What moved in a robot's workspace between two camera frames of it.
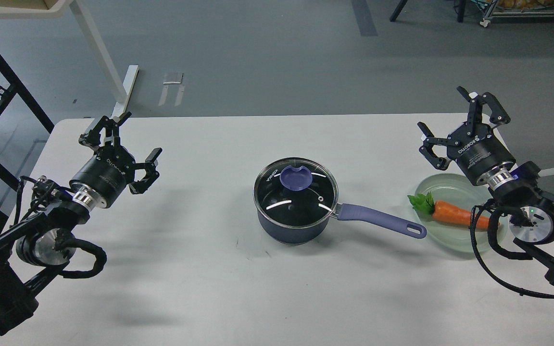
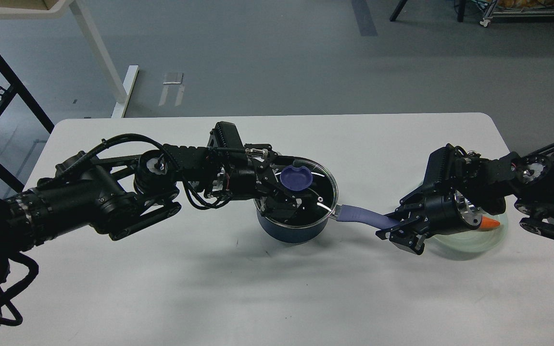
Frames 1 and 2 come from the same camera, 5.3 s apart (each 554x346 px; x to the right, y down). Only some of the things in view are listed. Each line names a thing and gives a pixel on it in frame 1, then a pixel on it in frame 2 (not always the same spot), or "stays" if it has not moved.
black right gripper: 473,147 to 443,214
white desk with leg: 35,9 stays
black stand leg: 460,14 stays
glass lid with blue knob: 295,192 stays
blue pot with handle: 289,235 stays
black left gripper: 111,170 to 247,178
